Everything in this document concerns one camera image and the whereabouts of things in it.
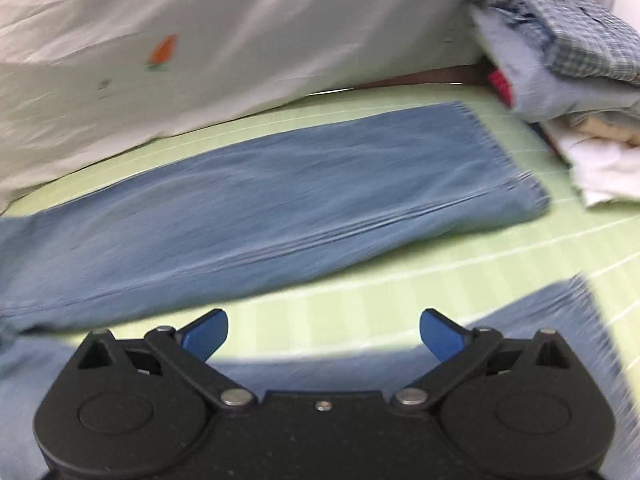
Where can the white folded cloth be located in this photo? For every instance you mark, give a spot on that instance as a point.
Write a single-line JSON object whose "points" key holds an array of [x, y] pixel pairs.
{"points": [[602, 171]]}

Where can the beige folded garment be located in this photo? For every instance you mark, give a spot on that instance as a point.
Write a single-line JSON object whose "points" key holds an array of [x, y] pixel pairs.
{"points": [[593, 126]]}

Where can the red folded garment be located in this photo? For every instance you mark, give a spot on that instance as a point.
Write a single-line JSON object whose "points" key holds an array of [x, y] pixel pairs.
{"points": [[502, 86]]}

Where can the light blue folded garment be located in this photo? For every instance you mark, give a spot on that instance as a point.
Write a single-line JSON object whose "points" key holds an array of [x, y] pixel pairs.
{"points": [[537, 94]]}

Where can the blue denim jeans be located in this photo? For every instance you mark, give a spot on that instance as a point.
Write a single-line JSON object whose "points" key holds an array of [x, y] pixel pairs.
{"points": [[94, 385]]}

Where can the green grid cutting mat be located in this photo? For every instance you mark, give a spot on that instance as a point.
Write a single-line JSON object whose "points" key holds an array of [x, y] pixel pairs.
{"points": [[575, 269]]}

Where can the white printed carrot sheet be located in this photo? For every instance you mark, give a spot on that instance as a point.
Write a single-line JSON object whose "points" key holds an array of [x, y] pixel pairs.
{"points": [[85, 80]]}

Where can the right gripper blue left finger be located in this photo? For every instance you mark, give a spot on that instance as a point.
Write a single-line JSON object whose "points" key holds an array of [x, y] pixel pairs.
{"points": [[205, 335]]}

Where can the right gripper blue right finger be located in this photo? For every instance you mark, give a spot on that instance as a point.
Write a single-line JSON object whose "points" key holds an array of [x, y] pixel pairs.
{"points": [[442, 336]]}

